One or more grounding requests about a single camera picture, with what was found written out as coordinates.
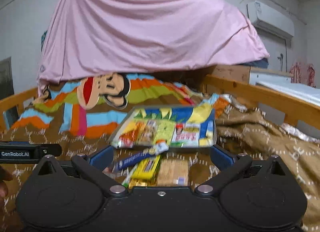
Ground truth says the orange snack packet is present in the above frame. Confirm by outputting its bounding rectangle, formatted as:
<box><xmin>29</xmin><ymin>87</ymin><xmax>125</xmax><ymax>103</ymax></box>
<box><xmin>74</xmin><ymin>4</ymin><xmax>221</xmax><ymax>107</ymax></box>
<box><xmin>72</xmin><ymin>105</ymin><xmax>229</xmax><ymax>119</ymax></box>
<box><xmin>111</xmin><ymin>120</ymin><xmax>144</xmax><ymax>149</ymax></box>

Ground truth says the yellow snack bar packet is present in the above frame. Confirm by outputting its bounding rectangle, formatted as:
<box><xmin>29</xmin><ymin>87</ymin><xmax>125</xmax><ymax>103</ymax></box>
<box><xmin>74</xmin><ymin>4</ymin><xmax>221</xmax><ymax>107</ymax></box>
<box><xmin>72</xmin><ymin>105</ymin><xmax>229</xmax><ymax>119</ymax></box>
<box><xmin>129</xmin><ymin>155</ymin><xmax>161</xmax><ymax>189</ymax></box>

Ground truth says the clear packet rice cracker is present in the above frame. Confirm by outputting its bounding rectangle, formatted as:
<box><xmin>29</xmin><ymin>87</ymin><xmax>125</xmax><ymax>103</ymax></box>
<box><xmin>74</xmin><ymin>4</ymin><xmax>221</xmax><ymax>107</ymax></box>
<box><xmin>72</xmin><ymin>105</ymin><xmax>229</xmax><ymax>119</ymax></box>
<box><xmin>156</xmin><ymin>159</ymin><xmax>189</xmax><ymax>186</ymax></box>

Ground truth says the person's left hand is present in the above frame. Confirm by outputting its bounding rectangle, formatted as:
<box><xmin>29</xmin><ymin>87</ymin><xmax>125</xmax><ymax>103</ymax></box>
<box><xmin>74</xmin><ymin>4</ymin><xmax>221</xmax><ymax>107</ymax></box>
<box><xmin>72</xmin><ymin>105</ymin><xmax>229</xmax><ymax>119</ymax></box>
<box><xmin>0</xmin><ymin>167</ymin><xmax>12</xmax><ymax>210</ymax></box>

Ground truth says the green white tube snack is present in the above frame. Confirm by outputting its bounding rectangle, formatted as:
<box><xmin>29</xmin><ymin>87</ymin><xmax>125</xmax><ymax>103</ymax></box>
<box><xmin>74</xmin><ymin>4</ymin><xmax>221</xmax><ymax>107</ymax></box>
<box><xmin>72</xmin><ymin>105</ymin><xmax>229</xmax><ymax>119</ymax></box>
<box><xmin>121</xmin><ymin>166</ymin><xmax>137</xmax><ymax>188</ymax></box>

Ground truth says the brown monkey print duvet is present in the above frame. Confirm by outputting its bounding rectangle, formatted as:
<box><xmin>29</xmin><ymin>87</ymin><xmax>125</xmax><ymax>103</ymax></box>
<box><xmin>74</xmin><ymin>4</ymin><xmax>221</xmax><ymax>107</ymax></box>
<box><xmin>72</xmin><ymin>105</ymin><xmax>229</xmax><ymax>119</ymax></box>
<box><xmin>1</xmin><ymin>74</ymin><xmax>319</xmax><ymax>231</ymax></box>

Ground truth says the white green snack bag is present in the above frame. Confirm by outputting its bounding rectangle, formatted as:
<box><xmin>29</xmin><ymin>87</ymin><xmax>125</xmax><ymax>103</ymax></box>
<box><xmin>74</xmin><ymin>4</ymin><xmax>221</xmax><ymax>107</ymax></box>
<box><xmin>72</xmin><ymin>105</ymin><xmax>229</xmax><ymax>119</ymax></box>
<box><xmin>170</xmin><ymin>123</ymin><xmax>200</xmax><ymax>147</ymax></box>

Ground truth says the clear packet with nuts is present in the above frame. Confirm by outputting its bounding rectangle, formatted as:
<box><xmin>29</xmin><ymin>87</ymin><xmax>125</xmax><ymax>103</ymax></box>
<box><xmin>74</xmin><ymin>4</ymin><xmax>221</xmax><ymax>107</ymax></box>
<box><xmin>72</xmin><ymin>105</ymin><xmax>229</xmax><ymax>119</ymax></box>
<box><xmin>138</xmin><ymin>120</ymin><xmax>158</xmax><ymax>145</ymax></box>

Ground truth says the metal tray with colourful cloth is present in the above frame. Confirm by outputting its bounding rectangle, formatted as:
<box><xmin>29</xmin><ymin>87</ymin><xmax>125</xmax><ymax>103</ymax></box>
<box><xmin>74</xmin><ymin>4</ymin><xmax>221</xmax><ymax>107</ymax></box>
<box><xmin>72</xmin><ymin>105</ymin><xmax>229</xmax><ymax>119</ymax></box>
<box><xmin>109</xmin><ymin>103</ymin><xmax>217</xmax><ymax>149</ymax></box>

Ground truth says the blue long snack stick packet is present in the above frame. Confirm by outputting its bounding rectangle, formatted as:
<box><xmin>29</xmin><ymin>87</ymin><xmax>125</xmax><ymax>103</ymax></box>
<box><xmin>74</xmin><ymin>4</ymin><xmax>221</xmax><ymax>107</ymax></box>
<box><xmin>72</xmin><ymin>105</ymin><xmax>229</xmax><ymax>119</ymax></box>
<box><xmin>112</xmin><ymin>141</ymin><xmax>169</xmax><ymax>172</ymax></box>

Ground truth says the white chest beside bed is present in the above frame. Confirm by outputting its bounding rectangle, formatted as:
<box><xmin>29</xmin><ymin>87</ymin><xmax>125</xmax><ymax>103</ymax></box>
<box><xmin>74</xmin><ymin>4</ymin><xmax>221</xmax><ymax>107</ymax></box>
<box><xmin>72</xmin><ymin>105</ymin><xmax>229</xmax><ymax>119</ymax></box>
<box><xmin>249</xmin><ymin>67</ymin><xmax>319</xmax><ymax>106</ymax></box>

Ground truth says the pink bed sheet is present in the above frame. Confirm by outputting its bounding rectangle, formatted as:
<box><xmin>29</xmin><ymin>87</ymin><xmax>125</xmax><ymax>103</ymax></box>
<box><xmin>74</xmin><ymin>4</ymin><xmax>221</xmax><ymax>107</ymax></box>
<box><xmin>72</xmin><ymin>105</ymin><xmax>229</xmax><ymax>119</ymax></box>
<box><xmin>37</xmin><ymin>0</ymin><xmax>269</xmax><ymax>91</ymax></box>

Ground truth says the white wall air conditioner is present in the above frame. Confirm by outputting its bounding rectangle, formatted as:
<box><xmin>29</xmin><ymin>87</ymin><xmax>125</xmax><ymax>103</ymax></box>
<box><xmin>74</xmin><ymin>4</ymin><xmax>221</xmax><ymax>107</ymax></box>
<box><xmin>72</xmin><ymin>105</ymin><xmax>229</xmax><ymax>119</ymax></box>
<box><xmin>247</xmin><ymin>1</ymin><xmax>295</xmax><ymax>39</ymax></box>

